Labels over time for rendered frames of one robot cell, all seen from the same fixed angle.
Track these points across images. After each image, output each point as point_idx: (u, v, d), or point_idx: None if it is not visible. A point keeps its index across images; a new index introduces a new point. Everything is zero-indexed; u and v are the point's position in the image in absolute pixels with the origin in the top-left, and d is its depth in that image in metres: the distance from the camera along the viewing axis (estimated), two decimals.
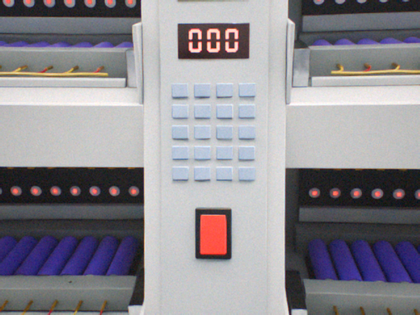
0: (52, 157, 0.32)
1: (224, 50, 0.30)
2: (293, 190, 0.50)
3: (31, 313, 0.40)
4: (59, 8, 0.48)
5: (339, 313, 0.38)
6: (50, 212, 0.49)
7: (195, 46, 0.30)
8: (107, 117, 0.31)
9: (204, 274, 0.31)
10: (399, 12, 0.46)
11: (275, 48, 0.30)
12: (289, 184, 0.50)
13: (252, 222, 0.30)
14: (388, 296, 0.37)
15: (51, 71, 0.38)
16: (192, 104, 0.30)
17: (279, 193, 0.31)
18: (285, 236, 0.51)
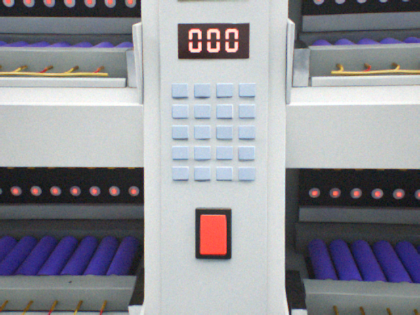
0: (52, 157, 0.32)
1: (224, 50, 0.30)
2: (293, 190, 0.50)
3: (31, 313, 0.40)
4: (59, 8, 0.48)
5: (339, 313, 0.38)
6: (50, 212, 0.49)
7: (195, 46, 0.30)
8: (107, 117, 0.31)
9: (204, 274, 0.31)
10: (399, 12, 0.46)
11: (275, 48, 0.30)
12: (289, 184, 0.50)
13: (252, 222, 0.30)
14: (388, 296, 0.37)
15: (51, 71, 0.38)
16: (192, 104, 0.30)
17: (279, 193, 0.31)
18: (285, 236, 0.51)
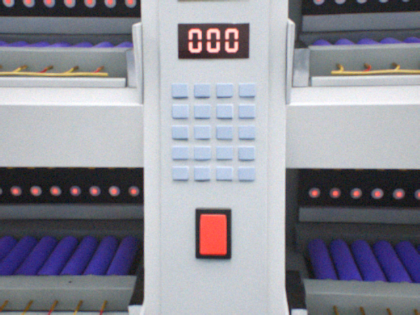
0: (52, 157, 0.32)
1: (224, 50, 0.30)
2: (293, 190, 0.50)
3: (31, 313, 0.40)
4: (59, 8, 0.48)
5: (339, 313, 0.38)
6: (50, 212, 0.49)
7: (195, 46, 0.30)
8: (107, 117, 0.31)
9: (204, 274, 0.31)
10: (399, 12, 0.46)
11: (275, 48, 0.30)
12: (289, 184, 0.50)
13: (252, 222, 0.30)
14: (388, 296, 0.37)
15: (51, 71, 0.38)
16: (192, 104, 0.30)
17: (279, 193, 0.31)
18: (285, 236, 0.51)
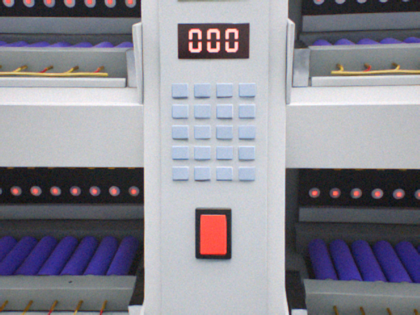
0: (52, 157, 0.32)
1: (224, 50, 0.30)
2: (293, 190, 0.50)
3: (31, 313, 0.40)
4: (59, 8, 0.48)
5: (339, 313, 0.38)
6: (50, 212, 0.49)
7: (195, 46, 0.30)
8: (107, 117, 0.31)
9: (204, 274, 0.31)
10: (399, 12, 0.46)
11: (275, 48, 0.30)
12: (289, 184, 0.50)
13: (252, 222, 0.30)
14: (388, 296, 0.37)
15: (51, 71, 0.38)
16: (192, 104, 0.30)
17: (279, 193, 0.31)
18: (285, 236, 0.51)
